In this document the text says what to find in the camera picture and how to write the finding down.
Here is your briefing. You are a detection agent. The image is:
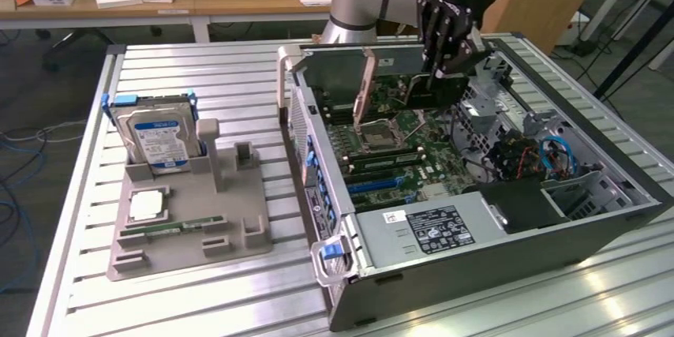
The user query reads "black Nvidia graphics card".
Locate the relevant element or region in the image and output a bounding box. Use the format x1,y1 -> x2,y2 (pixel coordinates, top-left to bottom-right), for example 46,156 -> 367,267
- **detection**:
353,47 -> 473,133

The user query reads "perforated metal drive cage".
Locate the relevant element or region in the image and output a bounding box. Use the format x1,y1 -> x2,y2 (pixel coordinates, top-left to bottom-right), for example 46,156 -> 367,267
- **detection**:
451,52 -> 532,156

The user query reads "black installed RAM stick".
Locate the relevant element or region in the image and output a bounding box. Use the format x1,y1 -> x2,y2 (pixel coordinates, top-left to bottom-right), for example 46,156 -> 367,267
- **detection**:
345,146 -> 427,167

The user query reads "silver chipset heatsink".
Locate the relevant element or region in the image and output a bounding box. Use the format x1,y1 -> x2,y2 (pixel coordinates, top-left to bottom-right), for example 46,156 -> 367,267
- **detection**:
421,185 -> 455,200

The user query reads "black plastic shroud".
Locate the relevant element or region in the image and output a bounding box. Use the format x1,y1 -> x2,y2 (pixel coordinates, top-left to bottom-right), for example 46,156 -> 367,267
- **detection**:
482,178 -> 572,234

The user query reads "grey metal disk bay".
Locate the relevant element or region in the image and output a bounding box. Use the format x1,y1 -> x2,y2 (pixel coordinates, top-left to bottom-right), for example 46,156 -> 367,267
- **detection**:
541,169 -> 637,222

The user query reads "grey power supply unit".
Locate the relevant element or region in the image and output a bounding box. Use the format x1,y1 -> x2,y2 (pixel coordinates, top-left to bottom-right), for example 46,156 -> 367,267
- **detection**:
350,190 -> 507,271

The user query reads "grey printed parts rack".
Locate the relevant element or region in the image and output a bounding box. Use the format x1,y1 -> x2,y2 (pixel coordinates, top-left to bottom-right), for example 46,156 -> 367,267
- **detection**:
107,118 -> 275,283

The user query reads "grey open PC case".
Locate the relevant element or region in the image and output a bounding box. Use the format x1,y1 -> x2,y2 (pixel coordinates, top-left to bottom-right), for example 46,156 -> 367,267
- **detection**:
277,35 -> 666,332

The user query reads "blue case latch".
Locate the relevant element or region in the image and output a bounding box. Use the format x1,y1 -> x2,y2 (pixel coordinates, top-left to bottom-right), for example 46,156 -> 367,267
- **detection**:
319,244 -> 345,262

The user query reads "hard disk in blue caddy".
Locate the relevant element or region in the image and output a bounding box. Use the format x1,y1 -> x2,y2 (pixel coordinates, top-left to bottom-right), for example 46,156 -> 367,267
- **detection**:
99,90 -> 205,175

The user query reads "silver CPU chip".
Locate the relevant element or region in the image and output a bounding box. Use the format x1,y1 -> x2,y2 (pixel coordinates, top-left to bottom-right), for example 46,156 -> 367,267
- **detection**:
128,191 -> 166,220

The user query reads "green RAM stick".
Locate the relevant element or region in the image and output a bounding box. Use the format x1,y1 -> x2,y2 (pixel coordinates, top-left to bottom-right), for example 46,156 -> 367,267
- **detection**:
119,215 -> 226,235

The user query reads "black office chair base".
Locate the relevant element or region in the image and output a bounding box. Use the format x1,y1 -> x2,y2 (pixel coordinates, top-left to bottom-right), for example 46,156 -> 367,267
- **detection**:
36,27 -> 115,73

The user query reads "CPU socket metal frame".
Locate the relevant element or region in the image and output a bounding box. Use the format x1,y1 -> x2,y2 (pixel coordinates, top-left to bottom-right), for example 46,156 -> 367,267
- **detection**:
357,118 -> 406,155

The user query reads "black red wire bundle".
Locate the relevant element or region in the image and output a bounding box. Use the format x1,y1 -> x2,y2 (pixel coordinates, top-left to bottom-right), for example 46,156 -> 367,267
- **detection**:
491,133 -> 544,182

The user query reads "blue data wire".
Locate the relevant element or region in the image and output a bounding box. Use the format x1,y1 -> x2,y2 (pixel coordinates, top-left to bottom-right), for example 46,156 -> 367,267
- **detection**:
540,135 -> 581,180

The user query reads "white desk frame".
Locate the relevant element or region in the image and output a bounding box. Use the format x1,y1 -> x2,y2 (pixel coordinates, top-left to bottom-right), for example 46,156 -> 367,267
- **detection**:
552,0 -> 674,72

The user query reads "grey floor cable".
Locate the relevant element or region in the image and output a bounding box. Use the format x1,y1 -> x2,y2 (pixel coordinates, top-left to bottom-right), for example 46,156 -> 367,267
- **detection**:
0,118 -> 87,144

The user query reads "blue floor cable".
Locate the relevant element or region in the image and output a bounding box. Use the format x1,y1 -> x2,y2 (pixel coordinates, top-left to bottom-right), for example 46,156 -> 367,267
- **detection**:
0,131 -> 44,294

